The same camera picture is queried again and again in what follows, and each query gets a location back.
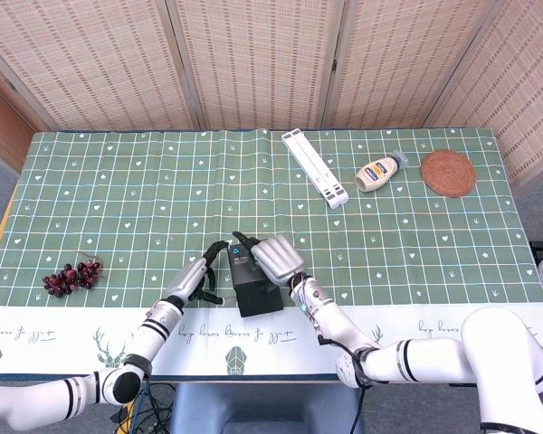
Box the bamboo folding screen panel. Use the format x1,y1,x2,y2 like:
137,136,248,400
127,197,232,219
165,0,345,131
0,0,195,132
427,0,543,189
323,0,510,130

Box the black floor cables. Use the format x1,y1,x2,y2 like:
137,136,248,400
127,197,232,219
110,382,177,434

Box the grey blue robot torso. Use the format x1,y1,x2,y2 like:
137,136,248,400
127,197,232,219
169,382,366,434

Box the brown wooden door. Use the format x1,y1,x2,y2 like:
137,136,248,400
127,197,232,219
0,74,36,174

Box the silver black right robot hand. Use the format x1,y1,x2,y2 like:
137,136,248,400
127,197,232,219
232,231,307,288

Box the black folding cardboard box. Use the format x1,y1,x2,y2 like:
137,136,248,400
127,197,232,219
227,243,285,318

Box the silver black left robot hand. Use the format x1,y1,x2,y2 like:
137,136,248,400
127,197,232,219
164,240,240,307

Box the dark red grape bunch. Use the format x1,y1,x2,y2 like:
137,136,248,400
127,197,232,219
43,251,104,298

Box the round brown woven coaster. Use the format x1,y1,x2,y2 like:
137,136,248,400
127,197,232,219
420,149,478,198

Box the white folding stand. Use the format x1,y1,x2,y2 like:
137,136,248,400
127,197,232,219
281,128,349,210

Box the cream mayonnaise squeeze bottle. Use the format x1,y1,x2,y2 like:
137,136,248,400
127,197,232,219
354,150,409,193

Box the green grid tablecloth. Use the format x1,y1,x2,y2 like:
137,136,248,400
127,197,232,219
0,127,543,376

